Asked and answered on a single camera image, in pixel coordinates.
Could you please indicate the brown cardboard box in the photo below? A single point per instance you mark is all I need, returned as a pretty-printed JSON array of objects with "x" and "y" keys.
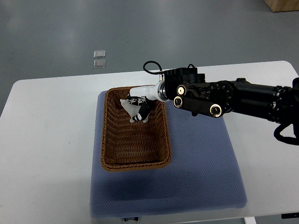
[{"x": 282, "y": 5}]

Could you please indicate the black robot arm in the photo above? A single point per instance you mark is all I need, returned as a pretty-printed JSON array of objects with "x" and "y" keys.
[{"x": 189, "y": 91}]

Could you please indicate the white bear figurine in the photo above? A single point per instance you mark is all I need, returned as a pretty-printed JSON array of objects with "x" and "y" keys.
[{"x": 132, "y": 110}]

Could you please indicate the brown wicker basket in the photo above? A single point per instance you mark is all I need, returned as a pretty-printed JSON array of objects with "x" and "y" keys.
[{"x": 127, "y": 146}]

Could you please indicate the blue grey cloth mat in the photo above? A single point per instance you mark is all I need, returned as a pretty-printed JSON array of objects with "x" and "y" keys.
[{"x": 203, "y": 173}]

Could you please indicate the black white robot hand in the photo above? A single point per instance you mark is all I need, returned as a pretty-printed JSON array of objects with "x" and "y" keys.
[{"x": 145, "y": 96}]

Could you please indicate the black table control panel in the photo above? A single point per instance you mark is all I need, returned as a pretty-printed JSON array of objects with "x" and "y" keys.
[{"x": 290, "y": 215}]

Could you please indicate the clear floor plate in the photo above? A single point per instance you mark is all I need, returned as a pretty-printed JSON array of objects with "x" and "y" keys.
[
  {"x": 99, "y": 54},
  {"x": 99, "y": 63}
]

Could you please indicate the lower clear floor plate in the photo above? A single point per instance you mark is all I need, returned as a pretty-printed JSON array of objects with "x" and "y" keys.
[{"x": 99, "y": 63}]

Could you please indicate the upper clear floor plate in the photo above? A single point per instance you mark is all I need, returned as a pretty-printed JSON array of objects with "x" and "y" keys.
[{"x": 99, "y": 54}]

